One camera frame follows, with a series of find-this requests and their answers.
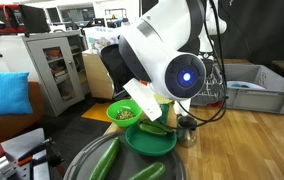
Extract black clamp tool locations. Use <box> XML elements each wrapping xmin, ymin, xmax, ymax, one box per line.
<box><xmin>16</xmin><ymin>137</ymin><xmax>65</xmax><ymax>169</ymax></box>

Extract dark grey round tray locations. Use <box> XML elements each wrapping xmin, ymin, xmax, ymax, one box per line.
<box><xmin>63</xmin><ymin>129</ymin><xmax>187</xmax><ymax>180</ymax></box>

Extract green pepper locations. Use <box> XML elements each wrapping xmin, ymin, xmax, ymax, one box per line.
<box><xmin>137</xmin><ymin>121</ymin><xmax>168</xmax><ymax>137</ymax></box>
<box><xmin>148</xmin><ymin>119</ymin><xmax>176</xmax><ymax>135</ymax></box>

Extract long green cucumber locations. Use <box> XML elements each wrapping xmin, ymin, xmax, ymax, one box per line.
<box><xmin>88</xmin><ymin>136</ymin><xmax>122</xmax><ymax>180</ymax></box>

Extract bright green plastic bowl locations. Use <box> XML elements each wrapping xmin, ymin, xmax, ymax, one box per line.
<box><xmin>106</xmin><ymin>99</ymin><xmax>145</xmax><ymax>129</ymax></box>

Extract beige wooden cabinet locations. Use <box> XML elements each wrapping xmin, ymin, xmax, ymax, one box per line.
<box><xmin>81</xmin><ymin>49</ymin><xmax>115</xmax><ymax>100</ymax></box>

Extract orange sofa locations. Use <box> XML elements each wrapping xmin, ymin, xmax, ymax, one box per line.
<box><xmin>0</xmin><ymin>81</ymin><xmax>46</xmax><ymax>143</ymax></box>

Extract grey glass door cabinet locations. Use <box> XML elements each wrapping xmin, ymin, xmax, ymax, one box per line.
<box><xmin>21</xmin><ymin>30</ymin><xmax>86</xmax><ymax>118</ymax></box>

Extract grey dish rack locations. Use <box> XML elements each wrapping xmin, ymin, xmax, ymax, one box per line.
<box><xmin>190</xmin><ymin>58</ymin><xmax>224</xmax><ymax>108</ymax></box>

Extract red tape strip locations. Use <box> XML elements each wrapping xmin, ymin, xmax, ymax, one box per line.
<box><xmin>210</xmin><ymin>100</ymin><xmax>224</xmax><ymax>108</ymax></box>

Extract short green cucumber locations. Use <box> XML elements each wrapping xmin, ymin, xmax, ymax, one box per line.
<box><xmin>128</xmin><ymin>161</ymin><xmax>167</xmax><ymax>180</ymax></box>

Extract teal green plate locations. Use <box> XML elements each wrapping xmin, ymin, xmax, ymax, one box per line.
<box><xmin>125</xmin><ymin>123</ymin><xmax>178</xmax><ymax>158</ymax></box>

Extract black monitor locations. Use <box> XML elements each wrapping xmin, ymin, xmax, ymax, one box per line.
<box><xmin>18</xmin><ymin>4</ymin><xmax>52</xmax><ymax>34</ymax></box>

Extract translucent plastic storage bin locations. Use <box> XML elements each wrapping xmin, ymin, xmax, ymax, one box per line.
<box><xmin>82</xmin><ymin>25</ymin><xmax>126</xmax><ymax>54</ymax></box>

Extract grey metal stand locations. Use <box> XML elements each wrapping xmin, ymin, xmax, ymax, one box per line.
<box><xmin>0</xmin><ymin>128</ymin><xmax>51</xmax><ymax>180</ymax></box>

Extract pale blue plate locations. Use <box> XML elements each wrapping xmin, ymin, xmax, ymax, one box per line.
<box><xmin>226</xmin><ymin>80</ymin><xmax>267</xmax><ymax>91</ymax></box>

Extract blue pillow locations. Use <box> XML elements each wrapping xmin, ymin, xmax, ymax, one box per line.
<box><xmin>0</xmin><ymin>71</ymin><xmax>34</xmax><ymax>120</ymax></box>

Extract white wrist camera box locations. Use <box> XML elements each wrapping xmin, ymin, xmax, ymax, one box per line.
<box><xmin>122</xmin><ymin>78</ymin><xmax>163</xmax><ymax>122</ymax></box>

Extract pale green seeds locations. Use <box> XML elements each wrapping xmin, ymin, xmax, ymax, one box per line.
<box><xmin>115</xmin><ymin>109</ymin><xmax>137</xmax><ymax>121</ymax></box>

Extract black office chair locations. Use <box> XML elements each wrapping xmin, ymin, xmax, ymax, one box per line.
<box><xmin>100</xmin><ymin>44</ymin><xmax>135</xmax><ymax>101</ymax></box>

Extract orange floor mat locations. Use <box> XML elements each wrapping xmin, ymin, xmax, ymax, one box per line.
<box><xmin>80</xmin><ymin>101</ymin><xmax>114</xmax><ymax>124</ymax></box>

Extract grey plastic crate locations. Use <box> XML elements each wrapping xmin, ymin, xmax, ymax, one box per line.
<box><xmin>213</xmin><ymin>63</ymin><xmax>284</xmax><ymax>116</ymax></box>

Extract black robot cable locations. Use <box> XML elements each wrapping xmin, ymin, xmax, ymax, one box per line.
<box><xmin>163</xmin><ymin>0</ymin><xmax>229</xmax><ymax>130</ymax></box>

